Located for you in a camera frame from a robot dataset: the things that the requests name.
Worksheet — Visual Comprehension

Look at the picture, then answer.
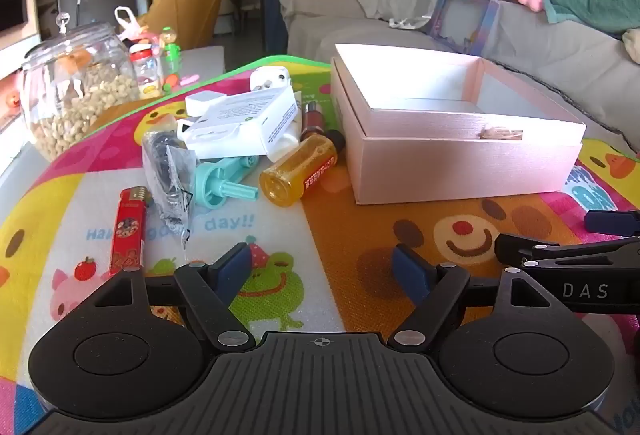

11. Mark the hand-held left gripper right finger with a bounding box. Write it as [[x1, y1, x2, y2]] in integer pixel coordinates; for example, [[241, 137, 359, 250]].
[[387, 242, 556, 351]]

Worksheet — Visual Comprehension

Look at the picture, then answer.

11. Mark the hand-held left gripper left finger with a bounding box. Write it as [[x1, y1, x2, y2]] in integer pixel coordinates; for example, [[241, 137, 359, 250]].
[[92, 242, 256, 351]]

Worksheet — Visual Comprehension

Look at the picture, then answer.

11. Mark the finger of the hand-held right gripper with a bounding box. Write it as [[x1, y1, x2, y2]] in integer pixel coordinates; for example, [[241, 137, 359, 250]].
[[584, 209, 640, 237], [495, 232, 640, 276]]

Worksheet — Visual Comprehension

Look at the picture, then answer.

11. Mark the clear bag with black item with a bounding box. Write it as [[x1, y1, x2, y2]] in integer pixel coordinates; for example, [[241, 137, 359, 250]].
[[141, 130, 198, 250]]

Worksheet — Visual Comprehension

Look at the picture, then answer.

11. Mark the colourful cartoon play mat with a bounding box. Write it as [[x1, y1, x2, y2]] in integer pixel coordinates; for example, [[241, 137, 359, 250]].
[[0, 55, 640, 435]]

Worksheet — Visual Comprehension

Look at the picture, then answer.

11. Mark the teal plastic tool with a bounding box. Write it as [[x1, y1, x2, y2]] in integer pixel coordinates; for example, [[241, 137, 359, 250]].
[[192, 154, 261, 208]]

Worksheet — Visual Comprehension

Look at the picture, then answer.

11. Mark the amber plastic bottle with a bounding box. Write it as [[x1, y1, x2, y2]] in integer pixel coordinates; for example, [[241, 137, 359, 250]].
[[259, 130, 347, 208]]

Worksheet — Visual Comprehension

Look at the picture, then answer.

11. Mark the red lighter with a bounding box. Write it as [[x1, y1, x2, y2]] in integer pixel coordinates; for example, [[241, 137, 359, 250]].
[[108, 186, 152, 277]]

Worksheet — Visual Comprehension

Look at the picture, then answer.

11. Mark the pink cardboard box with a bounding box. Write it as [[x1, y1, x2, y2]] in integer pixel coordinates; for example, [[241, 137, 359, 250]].
[[330, 44, 587, 206]]

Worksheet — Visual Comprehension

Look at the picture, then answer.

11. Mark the small brown tangled item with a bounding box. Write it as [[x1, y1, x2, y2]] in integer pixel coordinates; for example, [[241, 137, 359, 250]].
[[481, 128, 525, 141]]

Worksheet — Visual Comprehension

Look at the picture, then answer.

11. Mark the white carton box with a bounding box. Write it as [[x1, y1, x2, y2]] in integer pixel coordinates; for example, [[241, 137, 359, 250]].
[[186, 88, 301, 161]]

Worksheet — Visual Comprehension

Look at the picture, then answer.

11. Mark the small brown cosmetic bottle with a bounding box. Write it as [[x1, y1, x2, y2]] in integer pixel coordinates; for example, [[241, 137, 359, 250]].
[[300, 100, 327, 141]]

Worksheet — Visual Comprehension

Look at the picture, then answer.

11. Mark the white power adapter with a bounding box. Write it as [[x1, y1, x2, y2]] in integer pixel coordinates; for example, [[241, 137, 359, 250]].
[[185, 91, 231, 118]]

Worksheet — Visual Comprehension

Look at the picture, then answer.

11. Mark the grey sofa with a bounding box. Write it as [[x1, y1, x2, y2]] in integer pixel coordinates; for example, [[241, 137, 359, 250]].
[[277, 0, 640, 151]]

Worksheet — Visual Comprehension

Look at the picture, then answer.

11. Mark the white round device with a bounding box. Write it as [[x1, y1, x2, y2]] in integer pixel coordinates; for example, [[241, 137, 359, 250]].
[[248, 66, 291, 93]]

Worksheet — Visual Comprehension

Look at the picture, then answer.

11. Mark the grey low table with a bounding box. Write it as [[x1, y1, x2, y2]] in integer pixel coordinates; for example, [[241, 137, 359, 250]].
[[177, 46, 226, 91]]

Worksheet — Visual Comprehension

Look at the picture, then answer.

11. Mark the green plush toy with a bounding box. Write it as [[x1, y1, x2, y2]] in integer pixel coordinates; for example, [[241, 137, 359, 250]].
[[541, 0, 640, 34]]

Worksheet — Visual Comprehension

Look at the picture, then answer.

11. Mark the small jar with red lid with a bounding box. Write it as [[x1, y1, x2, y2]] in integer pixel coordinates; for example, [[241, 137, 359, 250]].
[[129, 44, 165, 97]]

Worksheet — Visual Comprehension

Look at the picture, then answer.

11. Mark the green toy bottle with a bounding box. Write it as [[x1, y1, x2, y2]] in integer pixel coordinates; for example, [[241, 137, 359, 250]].
[[159, 28, 183, 88]]

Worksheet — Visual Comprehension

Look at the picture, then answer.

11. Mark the purple window box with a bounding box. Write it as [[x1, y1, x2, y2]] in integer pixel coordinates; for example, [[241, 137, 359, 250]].
[[429, 0, 501, 56]]

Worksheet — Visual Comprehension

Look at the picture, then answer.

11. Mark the glass jar of nuts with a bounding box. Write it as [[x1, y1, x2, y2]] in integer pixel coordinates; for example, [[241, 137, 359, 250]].
[[20, 12, 141, 162]]

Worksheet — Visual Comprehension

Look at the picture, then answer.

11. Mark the plastic bag of toys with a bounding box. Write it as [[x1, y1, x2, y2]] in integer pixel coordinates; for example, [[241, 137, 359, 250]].
[[114, 6, 166, 61]]

